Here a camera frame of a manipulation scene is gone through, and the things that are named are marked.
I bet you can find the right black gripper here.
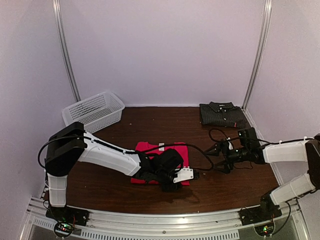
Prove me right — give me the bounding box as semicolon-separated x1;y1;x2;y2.
204;141;250;174

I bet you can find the red garment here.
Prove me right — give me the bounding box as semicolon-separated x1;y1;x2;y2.
130;141;191;187

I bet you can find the black pinstriped shirt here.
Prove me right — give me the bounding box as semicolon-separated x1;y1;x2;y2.
199;101;249;129

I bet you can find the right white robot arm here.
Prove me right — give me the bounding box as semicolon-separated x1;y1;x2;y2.
205;133;320;221

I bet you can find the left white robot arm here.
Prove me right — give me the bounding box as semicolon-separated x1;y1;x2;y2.
44;122;183;222

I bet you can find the white plastic laundry basket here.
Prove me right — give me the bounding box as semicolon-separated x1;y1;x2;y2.
62;90;125;134

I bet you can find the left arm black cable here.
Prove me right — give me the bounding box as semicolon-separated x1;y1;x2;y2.
37;134;216;173

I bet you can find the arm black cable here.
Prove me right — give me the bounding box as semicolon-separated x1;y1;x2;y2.
37;134;216;173
208;128;241;146

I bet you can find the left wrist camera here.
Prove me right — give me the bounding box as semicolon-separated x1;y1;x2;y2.
152;149;200;183

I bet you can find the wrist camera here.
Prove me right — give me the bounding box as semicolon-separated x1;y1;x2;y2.
152;149;200;183
226;127;260;150

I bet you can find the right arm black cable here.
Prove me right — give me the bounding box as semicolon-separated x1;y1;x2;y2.
208;128;241;146

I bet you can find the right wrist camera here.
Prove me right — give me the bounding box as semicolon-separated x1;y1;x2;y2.
226;127;260;150

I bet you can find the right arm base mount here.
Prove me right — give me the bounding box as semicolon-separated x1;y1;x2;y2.
238;199;292;239

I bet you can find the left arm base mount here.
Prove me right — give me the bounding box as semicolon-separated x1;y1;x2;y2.
42;199;90;239

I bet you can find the right aluminium corner post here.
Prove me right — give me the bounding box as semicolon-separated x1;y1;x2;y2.
242;0;272;111

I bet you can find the aluminium corner post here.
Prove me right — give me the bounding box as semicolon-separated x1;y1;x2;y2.
242;0;272;111
52;0;81;102

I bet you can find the left aluminium corner post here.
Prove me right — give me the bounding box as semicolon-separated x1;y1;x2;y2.
52;0;81;102

